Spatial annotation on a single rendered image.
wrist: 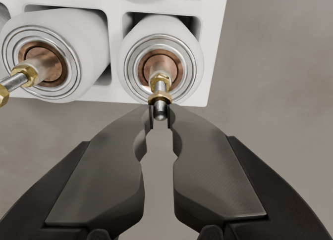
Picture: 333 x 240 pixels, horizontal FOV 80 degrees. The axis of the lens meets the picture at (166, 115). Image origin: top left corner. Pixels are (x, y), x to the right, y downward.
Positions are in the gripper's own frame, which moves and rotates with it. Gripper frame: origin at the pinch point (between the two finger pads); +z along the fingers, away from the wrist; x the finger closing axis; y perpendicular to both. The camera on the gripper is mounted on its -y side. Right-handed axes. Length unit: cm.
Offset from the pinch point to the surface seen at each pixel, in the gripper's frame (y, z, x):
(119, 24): -3.2, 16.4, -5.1
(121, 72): 0.8, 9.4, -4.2
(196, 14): -4.0, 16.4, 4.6
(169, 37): -2.6, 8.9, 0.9
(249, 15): -2.1, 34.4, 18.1
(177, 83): 2.1, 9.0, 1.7
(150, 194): 52, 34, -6
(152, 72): -0.2, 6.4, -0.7
